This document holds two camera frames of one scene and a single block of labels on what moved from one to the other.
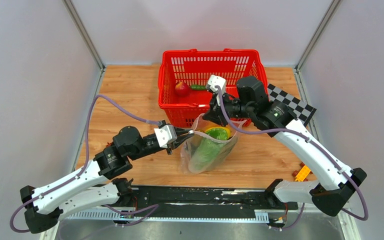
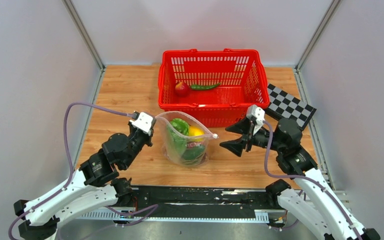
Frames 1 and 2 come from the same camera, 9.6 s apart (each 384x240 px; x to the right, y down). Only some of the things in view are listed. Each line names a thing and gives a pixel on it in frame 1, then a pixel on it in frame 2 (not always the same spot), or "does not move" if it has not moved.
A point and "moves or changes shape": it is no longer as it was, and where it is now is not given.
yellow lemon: [227, 129] → [196, 134]
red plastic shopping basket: [183, 75] does not move
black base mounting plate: [217, 198] does not move
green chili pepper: [198, 87] does not move
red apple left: [182, 89] does not move
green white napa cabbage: [207, 148] → [179, 130]
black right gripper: [216, 114] → [242, 127]
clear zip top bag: [208, 145] moves or changes shape
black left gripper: [180, 139] → [150, 138]
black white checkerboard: [302, 111] does not move
